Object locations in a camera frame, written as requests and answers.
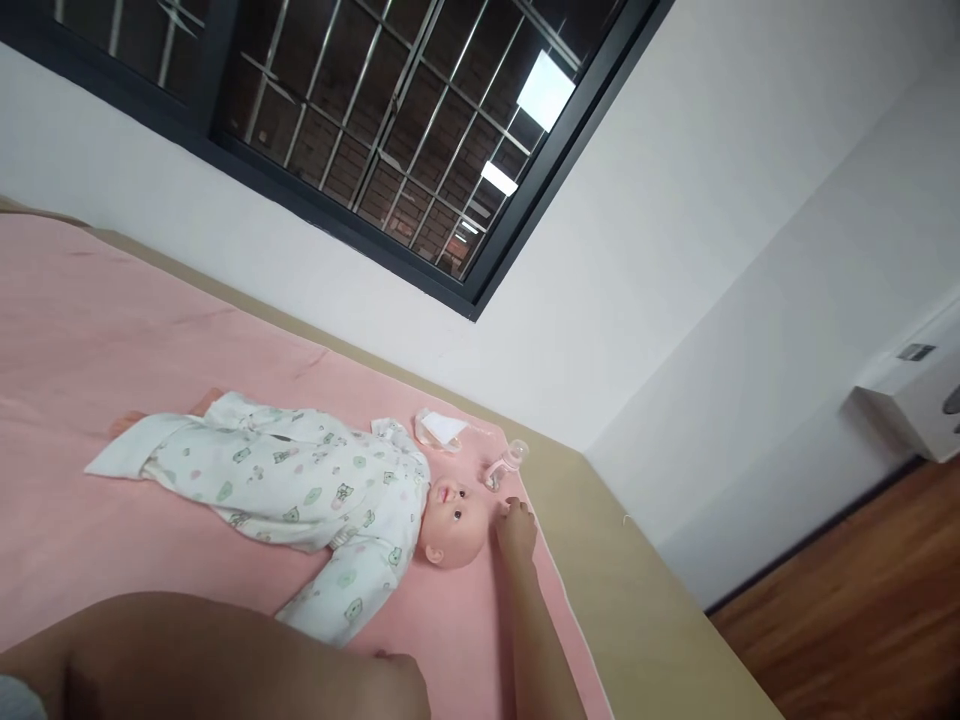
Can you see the person's right hand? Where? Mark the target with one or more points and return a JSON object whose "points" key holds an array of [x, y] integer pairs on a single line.
{"points": [[516, 531]]}

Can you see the person's right fingers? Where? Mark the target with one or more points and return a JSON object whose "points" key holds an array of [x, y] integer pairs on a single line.
{"points": [[516, 505]]}

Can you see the clear baby bottle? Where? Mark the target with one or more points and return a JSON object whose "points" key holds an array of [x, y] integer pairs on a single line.
{"points": [[507, 461]]}

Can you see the clear packet with white cloth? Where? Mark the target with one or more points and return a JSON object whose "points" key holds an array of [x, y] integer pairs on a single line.
{"points": [[441, 430]]}

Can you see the beige bed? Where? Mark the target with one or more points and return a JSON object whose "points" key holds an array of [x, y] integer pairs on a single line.
{"points": [[645, 600]]}

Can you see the baby doll in printed romper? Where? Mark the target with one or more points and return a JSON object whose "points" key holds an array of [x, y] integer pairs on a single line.
{"points": [[315, 480]]}

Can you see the person's legs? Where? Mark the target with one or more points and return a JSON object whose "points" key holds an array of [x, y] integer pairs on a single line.
{"points": [[225, 660]]}

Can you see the white box appliance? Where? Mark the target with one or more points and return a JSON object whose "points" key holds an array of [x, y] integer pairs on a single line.
{"points": [[911, 405]]}

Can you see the dark-framed window with metal bars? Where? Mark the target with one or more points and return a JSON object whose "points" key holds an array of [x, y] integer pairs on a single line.
{"points": [[360, 112]]}

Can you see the pink blanket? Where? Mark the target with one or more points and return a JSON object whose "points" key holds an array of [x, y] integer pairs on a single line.
{"points": [[112, 337]]}

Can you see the person's body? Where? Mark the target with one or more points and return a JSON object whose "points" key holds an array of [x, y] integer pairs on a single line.
{"points": [[15, 699]]}

